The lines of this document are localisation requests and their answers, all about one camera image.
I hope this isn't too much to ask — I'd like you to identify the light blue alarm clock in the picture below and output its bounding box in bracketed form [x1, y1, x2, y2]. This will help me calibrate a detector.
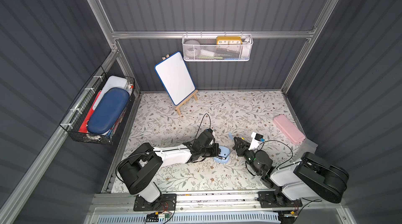
[213, 146, 230, 164]

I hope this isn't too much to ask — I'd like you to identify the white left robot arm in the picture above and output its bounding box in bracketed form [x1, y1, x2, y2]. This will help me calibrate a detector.
[115, 128, 222, 203]

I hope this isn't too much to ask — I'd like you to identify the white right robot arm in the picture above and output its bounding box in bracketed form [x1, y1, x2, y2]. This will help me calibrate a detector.
[232, 135, 349, 207]

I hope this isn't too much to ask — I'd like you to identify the yellow alarm clock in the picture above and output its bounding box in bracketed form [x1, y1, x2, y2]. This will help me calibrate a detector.
[216, 36, 242, 45]

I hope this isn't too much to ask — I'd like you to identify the wooden easel stand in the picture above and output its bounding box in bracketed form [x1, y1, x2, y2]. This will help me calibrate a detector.
[161, 53, 199, 116]

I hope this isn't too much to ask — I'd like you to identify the pink rectangular case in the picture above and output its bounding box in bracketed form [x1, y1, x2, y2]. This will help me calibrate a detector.
[273, 114, 306, 144]

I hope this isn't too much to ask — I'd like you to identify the grey translucent box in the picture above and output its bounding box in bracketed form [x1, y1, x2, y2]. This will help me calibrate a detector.
[296, 138, 318, 159]

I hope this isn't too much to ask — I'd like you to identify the grey tape roll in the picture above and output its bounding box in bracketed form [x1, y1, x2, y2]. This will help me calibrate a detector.
[183, 40, 201, 59]

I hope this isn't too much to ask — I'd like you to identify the navy blue oval case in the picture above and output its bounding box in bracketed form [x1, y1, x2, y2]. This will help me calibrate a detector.
[87, 88, 130, 135]

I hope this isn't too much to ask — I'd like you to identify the white plastic tray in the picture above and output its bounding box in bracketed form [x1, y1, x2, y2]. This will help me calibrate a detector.
[92, 75, 128, 111]

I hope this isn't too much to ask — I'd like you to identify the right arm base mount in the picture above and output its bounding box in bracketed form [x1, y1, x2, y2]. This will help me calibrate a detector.
[256, 191, 303, 210]

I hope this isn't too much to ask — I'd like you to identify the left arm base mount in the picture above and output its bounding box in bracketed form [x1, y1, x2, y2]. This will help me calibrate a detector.
[133, 194, 177, 212]

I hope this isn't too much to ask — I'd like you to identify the white wire wall basket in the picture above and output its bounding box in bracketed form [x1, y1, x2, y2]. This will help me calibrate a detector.
[182, 34, 254, 62]

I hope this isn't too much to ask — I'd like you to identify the black wire side basket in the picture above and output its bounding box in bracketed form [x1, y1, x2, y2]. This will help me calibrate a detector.
[60, 67, 136, 145]

